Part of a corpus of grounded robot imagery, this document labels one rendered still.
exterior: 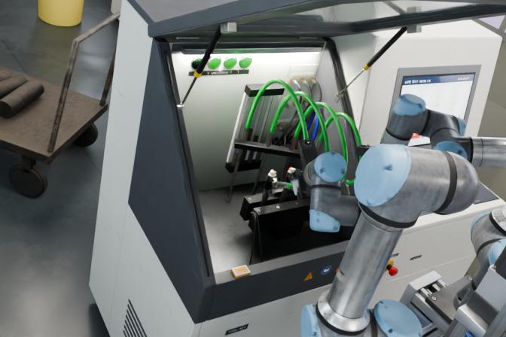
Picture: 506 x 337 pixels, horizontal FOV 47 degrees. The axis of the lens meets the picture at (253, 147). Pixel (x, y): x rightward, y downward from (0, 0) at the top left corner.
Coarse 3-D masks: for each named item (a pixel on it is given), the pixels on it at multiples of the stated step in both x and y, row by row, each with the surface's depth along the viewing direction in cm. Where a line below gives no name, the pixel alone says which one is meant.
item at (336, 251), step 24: (264, 264) 177; (288, 264) 180; (312, 264) 186; (336, 264) 194; (216, 288) 167; (240, 288) 173; (264, 288) 180; (288, 288) 187; (312, 288) 195; (216, 312) 174
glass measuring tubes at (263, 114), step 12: (252, 84) 202; (276, 84) 206; (252, 96) 200; (264, 96) 207; (276, 96) 207; (240, 108) 205; (264, 108) 207; (240, 120) 208; (252, 120) 208; (264, 120) 214; (240, 132) 209; (252, 132) 214; (264, 132) 215; (228, 156) 216; (252, 156) 219; (228, 168) 217; (240, 168) 218; (252, 168) 222
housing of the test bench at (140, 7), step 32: (128, 0) 189; (160, 0) 190; (192, 0) 197; (224, 0) 205; (128, 32) 192; (128, 64) 195; (128, 96) 198; (128, 128) 202; (128, 160) 205; (128, 192) 208; (96, 224) 246; (96, 256) 250; (96, 288) 256
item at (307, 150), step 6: (300, 144) 163; (306, 144) 163; (312, 144) 163; (300, 150) 162; (306, 150) 161; (312, 150) 162; (300, 156) 162; (306, 156) 160; (312, 156) 160; (306, 162) 158
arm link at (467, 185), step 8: (448, 152) 107; (456, 160) 104; (464, 160) 105; (456, 168) 103; (464, 168) 104; (472, 168) 105; (464, 176) 103; (472, 176) 104; (456, 184) 118; (464, 184) 103; (472, 184) 104; (456, 192) 103; (464, 192) 103; (472, 192) 104; (456, 200) 103; (464, 200) 104; (472, 200) 106; (360, 208) 141; (448, 208) 105; (456, 208) 105; (464, 208) 107
